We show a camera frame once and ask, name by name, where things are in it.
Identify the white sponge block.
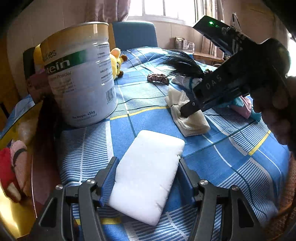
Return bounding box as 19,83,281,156
108,130,185,226

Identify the teal bear plush pink dress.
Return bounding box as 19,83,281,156
216,96,261,122

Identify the beige cloth bundle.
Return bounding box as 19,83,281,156
165,88,211,137

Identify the grey white sock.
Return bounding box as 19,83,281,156
171,75,202,91

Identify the black hair wig piece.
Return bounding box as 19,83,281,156
161,50,213,79

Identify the brown satin scrunchie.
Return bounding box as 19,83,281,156
147,73,169,85

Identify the red plush sock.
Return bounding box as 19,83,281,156
0,148,22,203

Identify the pink towel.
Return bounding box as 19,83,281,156
10,140,32,197

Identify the person right hand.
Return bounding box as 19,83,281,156
251,76,295,154

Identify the blue plaid bed sheet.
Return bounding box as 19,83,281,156
50,47,290,240

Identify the wooden desk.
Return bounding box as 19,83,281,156
171,49,224,66

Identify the gold metal tray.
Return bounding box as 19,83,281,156
1,102,42,240

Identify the maroon box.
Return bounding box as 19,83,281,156
26,71,53,104

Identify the yellow giraffe plush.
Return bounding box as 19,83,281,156
110,48,128,79

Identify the white protein powder can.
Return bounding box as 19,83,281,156
40,22,118,128

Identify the multicolour headboard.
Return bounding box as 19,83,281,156
108,21,158,50

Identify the yellow bear plush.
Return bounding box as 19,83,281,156
33,45,45,73

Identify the pink curtain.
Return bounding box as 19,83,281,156
84,0,131,23

